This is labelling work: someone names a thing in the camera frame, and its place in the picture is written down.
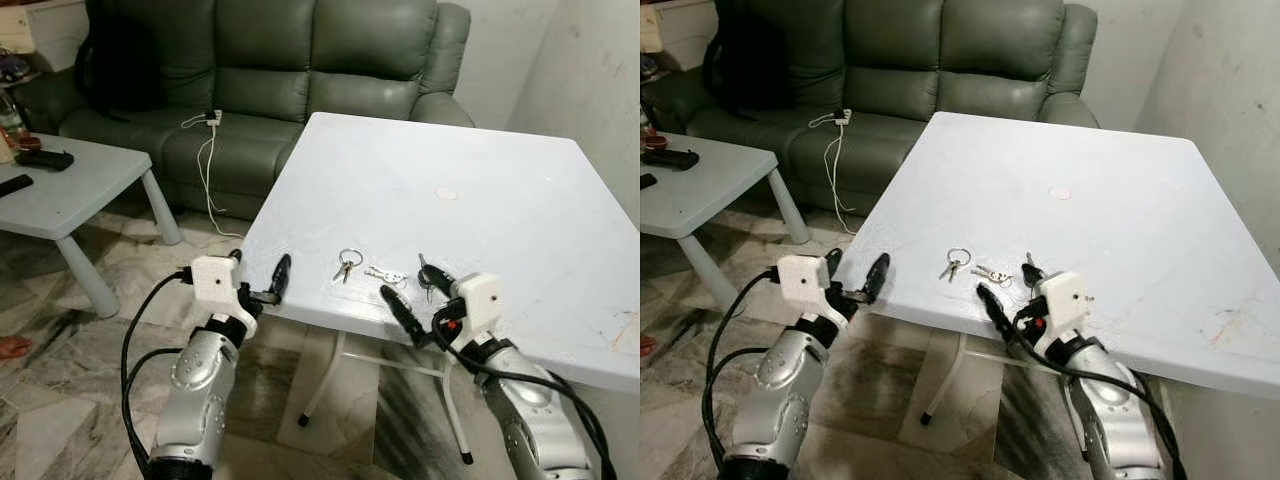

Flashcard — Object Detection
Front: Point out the clear plastic bottle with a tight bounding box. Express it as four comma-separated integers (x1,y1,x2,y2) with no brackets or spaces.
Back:
0,88,27,163

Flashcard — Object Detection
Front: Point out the low grey coffee table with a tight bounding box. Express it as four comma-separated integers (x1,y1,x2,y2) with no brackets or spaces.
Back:
640,132,812,312
0,132,184,320

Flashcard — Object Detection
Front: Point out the white plastic square table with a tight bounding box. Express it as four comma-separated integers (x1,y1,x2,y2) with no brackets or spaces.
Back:
834,110,1280,428
237,110,641,467

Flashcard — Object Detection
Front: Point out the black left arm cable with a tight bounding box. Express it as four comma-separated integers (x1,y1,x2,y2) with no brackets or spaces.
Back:
119,266,197,473
700,265,782,473

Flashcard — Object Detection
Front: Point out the grey green leather sofa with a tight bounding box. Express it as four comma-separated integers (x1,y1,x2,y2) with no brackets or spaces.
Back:
14,0,477,222
644,0,1102,217

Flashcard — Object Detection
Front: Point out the white charger with cable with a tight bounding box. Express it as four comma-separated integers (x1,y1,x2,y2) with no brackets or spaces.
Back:
807,107,872,214
179,108,247,240

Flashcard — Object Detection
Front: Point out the black backpack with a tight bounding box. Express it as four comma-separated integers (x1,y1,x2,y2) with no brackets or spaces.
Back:
701,9,792,120
74,9,167,122

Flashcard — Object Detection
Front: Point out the white drawer unit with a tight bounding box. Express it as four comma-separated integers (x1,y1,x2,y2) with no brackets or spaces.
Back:
640,0,718,72
0,0,90,74

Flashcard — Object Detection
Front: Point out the black oblong case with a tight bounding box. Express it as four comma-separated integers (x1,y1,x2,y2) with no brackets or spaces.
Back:
14,147,76,172
642,147,701,172

